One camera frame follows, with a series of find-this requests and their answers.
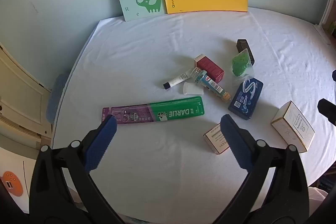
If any dark red box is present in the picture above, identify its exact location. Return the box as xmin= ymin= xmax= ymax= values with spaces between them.
xmin=194 ymin=54 xmax=225 ymax=83

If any black box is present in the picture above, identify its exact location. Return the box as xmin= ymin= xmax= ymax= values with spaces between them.
xmin=236 ymin=39 xmax=256 ymax=65

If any clear labelled bottle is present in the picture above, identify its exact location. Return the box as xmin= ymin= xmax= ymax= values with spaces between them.
xmin=190 ymin=67 xmax=232 ymax=102

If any white gold perfume box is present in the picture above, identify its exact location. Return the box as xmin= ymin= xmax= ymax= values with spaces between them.
xmin=271 ymin=101 xmax=315 ymax=153

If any person's pink pajama top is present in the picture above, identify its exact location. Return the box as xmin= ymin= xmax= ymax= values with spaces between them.
xmin=308 ymin=186 xmax=331 ymax=214

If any white tablecloth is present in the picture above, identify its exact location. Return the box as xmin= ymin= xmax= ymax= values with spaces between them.
xmin=51 ymin=7 xmax=336 ymax=189

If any green purple toothbrush pack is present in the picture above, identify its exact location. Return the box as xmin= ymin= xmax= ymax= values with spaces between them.
xmin=102 ymin=96 xmax=205 ymax=125

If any green item in clear bag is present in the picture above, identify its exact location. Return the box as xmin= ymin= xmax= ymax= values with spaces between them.
xmin=230 ymin=48 xmax=255 ymax=84

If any cream panelled door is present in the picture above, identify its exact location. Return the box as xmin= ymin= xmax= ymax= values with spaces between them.
xmin=0 ymin=42 xmax=54 ymax=159

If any orange round sticker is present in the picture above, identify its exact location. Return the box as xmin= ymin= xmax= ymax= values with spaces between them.
xmin=0 ymin=170 xmax=25 ymax=197

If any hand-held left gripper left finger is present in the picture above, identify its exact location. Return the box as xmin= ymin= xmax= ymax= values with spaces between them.
xmin=28 ymin=115 xmax=124 ymax=224

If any clear plastic cap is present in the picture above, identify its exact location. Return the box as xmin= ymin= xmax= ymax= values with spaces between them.
xmin=182 ymin=82 xmax=204 ymax=96

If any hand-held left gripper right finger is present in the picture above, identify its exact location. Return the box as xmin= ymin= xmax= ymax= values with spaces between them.
xmin=220 ymin=114 xmax=310 ymax=224

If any blue tin box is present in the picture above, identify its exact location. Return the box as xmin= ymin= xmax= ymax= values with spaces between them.
xmin=227 ymin=77 xmax=264 ymax=120

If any small white pink box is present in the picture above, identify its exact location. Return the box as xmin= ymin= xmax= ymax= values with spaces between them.
xmin=203 ymin=123 xmax=233 ymax=155

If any white tube with black cap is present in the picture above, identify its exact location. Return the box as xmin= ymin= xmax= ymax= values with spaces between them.
xmin=163 ymin=68 xmax=193 ymax=89

